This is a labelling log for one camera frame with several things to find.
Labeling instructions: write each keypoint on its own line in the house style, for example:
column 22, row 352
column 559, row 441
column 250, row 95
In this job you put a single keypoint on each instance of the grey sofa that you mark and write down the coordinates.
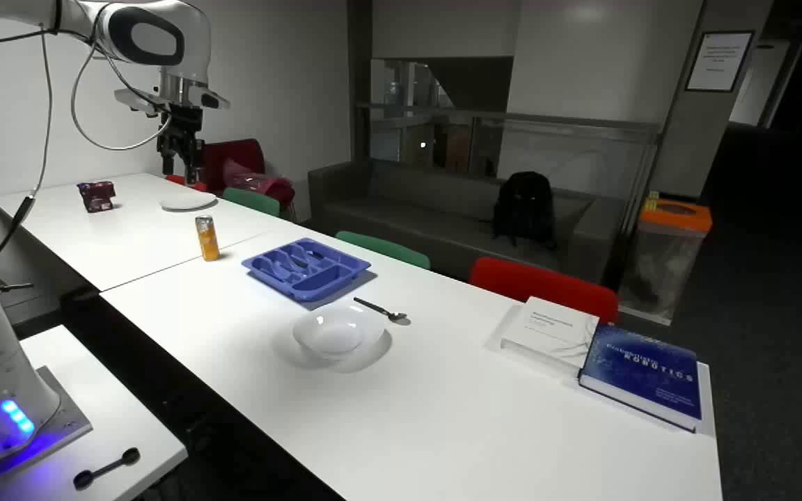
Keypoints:
column 448, row 214

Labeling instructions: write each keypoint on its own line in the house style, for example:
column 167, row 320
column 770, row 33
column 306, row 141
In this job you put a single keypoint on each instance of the red armchair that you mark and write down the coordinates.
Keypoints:
column 236, row 161

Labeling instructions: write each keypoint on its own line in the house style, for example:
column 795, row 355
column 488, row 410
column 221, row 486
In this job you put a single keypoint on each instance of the black wrench tool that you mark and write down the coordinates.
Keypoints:
column 87, row 476

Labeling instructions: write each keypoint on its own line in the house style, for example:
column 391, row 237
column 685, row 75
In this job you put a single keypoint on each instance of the framed wall notice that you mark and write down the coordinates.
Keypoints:
column 718, row 60

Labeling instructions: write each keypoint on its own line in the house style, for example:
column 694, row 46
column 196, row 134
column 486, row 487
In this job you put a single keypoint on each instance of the white bowl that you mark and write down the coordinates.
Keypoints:
column 344, row 337

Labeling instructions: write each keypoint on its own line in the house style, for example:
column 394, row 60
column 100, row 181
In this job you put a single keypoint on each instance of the black backpack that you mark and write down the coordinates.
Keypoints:
column 523, row 206

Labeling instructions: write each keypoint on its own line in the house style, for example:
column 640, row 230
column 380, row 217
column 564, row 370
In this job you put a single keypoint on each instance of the blue book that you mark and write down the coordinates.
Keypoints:
column 647, row 374

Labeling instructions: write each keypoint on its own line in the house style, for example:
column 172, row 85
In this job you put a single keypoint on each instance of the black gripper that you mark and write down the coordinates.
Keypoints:
column 179, row 141

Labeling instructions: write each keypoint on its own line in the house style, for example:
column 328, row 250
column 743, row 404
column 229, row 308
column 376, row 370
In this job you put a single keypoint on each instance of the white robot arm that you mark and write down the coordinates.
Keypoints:
column 164, row 33

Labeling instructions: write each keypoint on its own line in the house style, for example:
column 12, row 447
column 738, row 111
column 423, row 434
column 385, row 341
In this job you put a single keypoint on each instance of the red chair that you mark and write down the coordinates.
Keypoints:
column 523, row 281

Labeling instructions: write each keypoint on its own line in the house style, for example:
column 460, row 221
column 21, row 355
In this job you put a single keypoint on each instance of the small white plate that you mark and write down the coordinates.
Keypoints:
column 186, row 202

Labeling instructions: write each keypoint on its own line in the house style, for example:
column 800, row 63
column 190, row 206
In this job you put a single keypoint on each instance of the blue cutlery tray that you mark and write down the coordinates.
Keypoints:
column 306, row 271

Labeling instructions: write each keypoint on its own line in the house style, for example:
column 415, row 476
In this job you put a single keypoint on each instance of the white book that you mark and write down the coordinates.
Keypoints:
column 550, row 333

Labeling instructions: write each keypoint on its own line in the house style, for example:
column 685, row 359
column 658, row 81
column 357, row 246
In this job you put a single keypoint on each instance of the orange lidded bin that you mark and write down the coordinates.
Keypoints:
column 662, row 250

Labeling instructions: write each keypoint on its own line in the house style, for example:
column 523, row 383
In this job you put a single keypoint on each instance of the green chair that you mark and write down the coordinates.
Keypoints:
column 250, row 199
column 385, row 248

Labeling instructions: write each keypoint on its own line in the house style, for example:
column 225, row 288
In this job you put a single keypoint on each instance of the dark red snack packet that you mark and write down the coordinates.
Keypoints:
column 97, row 195

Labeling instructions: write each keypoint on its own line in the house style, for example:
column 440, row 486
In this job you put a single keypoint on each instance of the amber bottle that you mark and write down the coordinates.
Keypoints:
column 207, row 237

